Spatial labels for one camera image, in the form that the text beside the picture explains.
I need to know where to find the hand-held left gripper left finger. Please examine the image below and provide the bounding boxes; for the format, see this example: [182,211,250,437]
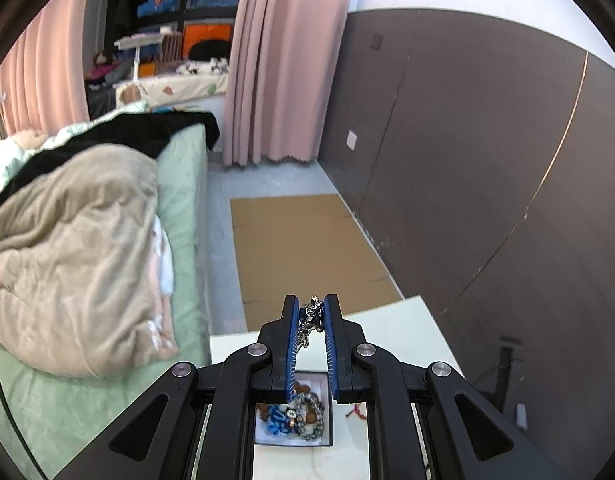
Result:
[52,294,301,480]

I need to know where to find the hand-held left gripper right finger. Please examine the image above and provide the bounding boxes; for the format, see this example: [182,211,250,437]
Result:
[323,293,568,480]

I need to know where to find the silver metal keychain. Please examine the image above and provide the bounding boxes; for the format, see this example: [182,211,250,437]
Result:
[298,294,328,361]

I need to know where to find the brown seed bead bracelet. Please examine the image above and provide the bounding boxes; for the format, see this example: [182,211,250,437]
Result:
[295,380,328,423]

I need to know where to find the blue knotted cord bracelet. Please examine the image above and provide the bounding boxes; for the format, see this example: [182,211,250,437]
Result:
[265,402,296,438]

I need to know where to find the grey stone bead bracelet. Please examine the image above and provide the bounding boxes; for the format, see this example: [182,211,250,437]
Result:
[290,392,325,443]

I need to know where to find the black gift box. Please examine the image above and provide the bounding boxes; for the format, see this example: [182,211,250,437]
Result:
[250,370,338,448]

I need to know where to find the white low table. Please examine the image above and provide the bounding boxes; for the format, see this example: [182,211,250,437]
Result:
[208,295,481,480]

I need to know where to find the flat cardboard sheet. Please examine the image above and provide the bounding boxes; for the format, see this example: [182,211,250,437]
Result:
[230,192,403,333]

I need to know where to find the white pink patterned sheet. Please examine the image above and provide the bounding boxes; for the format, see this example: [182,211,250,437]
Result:
[148,217,176,351]

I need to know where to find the bed with green sheet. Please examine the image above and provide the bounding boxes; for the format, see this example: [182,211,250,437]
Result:
[0,125,213,480]

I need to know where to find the beige blanket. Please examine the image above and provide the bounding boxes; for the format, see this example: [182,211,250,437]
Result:
[0,144,178,378]

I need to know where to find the black fuzzy blanket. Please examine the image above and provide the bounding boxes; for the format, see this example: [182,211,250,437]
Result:
[0,110,221,216]

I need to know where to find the floral print quilt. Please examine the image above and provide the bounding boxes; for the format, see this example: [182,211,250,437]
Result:
[115,57,231,111]

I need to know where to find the pink curtain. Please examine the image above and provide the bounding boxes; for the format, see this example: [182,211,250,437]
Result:
[0,0,96,136]
[222,0,359,167]

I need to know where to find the wooden chair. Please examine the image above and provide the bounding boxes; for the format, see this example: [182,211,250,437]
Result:
[160,30,184,63]

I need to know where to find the orange and black object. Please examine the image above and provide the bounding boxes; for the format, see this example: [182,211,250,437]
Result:
[182,20,234,63]

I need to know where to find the pile of pink black clothes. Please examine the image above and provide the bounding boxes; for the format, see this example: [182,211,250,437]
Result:
[88,50,119,86]

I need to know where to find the pale mint quilt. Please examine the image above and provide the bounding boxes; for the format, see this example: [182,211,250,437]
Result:
[0,100,148,193]

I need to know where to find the white folding table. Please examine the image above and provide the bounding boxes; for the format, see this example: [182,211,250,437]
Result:
[114,30,173,83]

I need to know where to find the black cable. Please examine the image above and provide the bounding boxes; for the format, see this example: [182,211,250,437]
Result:
[0,345,43,480]

